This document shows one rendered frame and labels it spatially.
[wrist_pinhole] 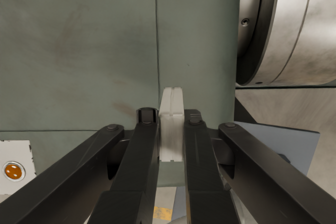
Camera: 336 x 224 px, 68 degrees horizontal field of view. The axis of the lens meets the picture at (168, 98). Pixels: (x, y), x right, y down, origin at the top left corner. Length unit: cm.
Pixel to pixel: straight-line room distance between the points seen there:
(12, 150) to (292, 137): 80
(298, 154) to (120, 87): 78
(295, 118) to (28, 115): 163
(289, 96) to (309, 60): 137
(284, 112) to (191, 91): 149
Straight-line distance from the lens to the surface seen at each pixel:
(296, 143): 95
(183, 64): 27
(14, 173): 37
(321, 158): 199
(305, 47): 35
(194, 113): 17
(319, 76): 41
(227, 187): 85
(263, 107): 169
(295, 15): 32
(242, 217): 73
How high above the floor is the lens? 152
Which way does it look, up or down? 74 degrees down
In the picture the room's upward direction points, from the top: 173 degrees counter-clockwise
